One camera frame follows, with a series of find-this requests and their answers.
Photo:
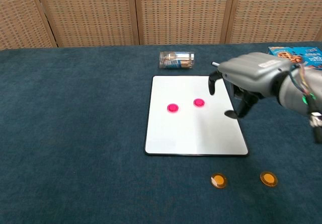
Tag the white marker black cap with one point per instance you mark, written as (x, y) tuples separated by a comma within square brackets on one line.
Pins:
[(215, 64)]

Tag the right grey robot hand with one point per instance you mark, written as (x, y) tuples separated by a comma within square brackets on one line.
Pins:
[(251, 70)]

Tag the clear plastic snack jar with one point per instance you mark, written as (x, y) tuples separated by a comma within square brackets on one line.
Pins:
[(176, 60)]

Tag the red round magnet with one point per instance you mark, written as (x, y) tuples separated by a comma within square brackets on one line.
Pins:
[(172, 107), (199, 102)]

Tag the woven wooden folding screen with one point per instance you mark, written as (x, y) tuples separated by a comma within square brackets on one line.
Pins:
[(176, 12)]

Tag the yellow round magnet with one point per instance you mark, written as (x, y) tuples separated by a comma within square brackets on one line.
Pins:
[(268, 178), (218, 180)]

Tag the white magnetic whiteboard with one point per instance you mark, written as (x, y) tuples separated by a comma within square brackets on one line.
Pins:
[(191, 133)]

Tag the blue chocolate chip cookie box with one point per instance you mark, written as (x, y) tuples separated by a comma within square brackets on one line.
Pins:
[(307, 55)]

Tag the dark blue table cloth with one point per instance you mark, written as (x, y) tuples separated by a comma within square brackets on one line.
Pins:
[(75, 133)]

